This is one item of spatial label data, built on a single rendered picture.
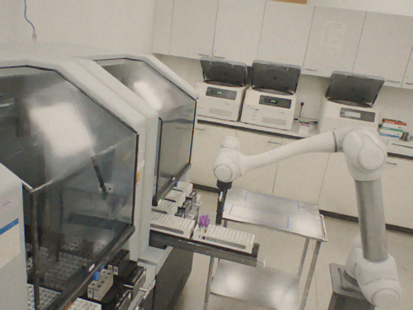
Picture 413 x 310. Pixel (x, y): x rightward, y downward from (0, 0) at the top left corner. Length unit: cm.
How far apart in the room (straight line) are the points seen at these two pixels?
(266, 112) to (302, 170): 76
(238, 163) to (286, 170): 263
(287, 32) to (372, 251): 293
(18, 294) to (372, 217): 126
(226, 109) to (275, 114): 54
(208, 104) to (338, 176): 162
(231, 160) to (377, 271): 76
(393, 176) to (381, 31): 149
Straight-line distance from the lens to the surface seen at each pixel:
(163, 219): 189
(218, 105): 401
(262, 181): 414
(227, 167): 144
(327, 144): 163
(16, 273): 100
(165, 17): 443
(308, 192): 418
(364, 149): 144
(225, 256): 183
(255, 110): 396
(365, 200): 157
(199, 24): 431
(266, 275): 263
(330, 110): 399
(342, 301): 203
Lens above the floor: 179
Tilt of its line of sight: 19 degrees down
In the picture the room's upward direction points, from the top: 7 degrees clockwise
